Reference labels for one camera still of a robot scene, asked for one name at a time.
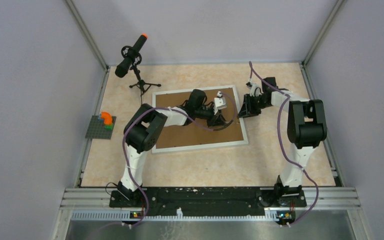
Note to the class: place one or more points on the brown frame backing board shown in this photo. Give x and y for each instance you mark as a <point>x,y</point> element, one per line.
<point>192,136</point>

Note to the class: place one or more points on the black microphone tripod stand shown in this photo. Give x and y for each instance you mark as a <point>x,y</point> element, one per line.
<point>141,84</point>

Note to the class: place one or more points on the grey lego baseplate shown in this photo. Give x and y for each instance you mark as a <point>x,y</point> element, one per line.
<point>97,129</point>

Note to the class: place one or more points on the black microphone orange tip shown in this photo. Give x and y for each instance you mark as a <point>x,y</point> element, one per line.
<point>131,56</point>

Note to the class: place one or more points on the green toy block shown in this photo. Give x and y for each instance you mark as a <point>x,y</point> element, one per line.
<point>109,126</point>

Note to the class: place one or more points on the aluminium front rail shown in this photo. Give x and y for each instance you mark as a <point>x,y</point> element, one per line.
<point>93,204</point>

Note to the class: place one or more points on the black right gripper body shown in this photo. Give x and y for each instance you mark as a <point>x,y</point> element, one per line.
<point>256,104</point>

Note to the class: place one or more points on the orange curved toy block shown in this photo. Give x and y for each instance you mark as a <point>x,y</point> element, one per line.
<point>107,118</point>

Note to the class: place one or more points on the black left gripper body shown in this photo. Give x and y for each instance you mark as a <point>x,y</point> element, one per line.
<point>208,115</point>

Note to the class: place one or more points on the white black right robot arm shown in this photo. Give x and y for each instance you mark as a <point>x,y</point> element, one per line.
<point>306,129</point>

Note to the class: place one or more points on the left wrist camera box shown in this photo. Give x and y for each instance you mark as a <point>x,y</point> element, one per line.
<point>220,102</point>

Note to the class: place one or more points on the white picture frame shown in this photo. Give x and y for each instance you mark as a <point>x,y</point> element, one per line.
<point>241,132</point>

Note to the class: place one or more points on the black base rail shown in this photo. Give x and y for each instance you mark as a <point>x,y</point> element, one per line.
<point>206,201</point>

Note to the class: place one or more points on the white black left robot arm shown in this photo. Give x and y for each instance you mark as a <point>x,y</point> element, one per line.
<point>144,129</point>

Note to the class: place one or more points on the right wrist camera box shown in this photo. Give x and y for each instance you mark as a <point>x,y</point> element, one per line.
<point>254,88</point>

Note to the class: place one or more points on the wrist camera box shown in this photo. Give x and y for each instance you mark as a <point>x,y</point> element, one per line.
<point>254,88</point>
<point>220,102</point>

